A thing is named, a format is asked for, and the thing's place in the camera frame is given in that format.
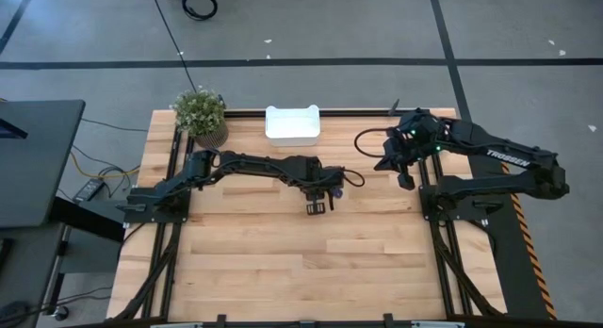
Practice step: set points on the black platform with hazard stripe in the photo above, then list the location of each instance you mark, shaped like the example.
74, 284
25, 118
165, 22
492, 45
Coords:
513, 271

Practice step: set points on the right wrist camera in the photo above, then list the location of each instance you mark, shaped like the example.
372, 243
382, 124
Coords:
406, 181

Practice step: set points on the small black bracket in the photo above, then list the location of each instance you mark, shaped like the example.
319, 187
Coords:
394, 107

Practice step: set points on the black power adapter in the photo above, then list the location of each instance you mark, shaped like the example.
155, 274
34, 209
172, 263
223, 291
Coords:
88, 190

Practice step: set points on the dark screen device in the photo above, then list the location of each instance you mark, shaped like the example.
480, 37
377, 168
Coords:
9, 130

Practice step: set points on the black desk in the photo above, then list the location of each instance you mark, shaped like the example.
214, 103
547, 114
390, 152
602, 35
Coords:
42, 168

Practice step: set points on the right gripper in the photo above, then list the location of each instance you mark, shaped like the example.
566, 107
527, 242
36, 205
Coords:
414, 139

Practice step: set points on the black caster wheel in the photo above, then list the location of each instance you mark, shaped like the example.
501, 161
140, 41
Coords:
61, 313

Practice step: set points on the black aluminium table frame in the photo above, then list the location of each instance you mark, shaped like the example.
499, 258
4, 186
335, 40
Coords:
353, 113

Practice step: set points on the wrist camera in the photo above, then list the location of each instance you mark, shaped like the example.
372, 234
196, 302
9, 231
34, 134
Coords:
406, 181
316, 208

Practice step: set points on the artificial plant in striped pot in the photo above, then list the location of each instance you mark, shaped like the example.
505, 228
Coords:
200, 113

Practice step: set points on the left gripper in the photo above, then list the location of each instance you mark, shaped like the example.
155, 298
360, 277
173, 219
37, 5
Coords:
325, 179

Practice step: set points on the white plastic basket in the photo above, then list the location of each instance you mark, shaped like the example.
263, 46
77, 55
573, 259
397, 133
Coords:
292, 125

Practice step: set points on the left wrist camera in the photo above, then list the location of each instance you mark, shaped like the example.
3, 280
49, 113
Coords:
316, 208

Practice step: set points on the black frame clamp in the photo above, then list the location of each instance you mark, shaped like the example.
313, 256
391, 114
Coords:
220, 320
387, 320

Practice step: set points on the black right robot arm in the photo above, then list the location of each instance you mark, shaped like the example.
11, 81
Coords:
509, 158

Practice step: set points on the black cart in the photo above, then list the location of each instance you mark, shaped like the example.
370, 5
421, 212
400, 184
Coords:
23, 271

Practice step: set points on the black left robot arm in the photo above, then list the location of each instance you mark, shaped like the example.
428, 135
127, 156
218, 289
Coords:
254, 164

